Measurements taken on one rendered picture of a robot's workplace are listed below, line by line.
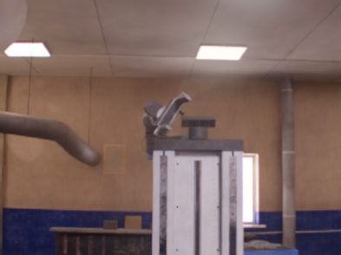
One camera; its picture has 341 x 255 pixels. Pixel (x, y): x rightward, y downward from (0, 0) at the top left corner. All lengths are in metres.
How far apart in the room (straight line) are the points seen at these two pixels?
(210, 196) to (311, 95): 6.67
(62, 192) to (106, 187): 0.69
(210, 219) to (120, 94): 6.23
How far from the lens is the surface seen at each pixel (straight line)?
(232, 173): 1.90
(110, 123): 7.99
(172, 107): 1.97
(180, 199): 1.93
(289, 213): 8.01
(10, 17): 3.96
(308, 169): 8.35
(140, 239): 4.97
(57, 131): 6.04
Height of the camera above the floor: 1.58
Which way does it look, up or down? 9 degrees up
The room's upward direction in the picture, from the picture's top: straight up
